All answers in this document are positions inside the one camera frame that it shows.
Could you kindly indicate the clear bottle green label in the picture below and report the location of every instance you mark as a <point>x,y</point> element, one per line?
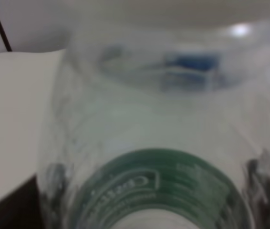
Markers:
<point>153,129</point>

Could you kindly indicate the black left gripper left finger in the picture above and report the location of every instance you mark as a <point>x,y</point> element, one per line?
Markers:
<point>21,209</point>

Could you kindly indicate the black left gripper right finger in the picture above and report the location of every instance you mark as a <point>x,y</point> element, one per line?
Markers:
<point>258,189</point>

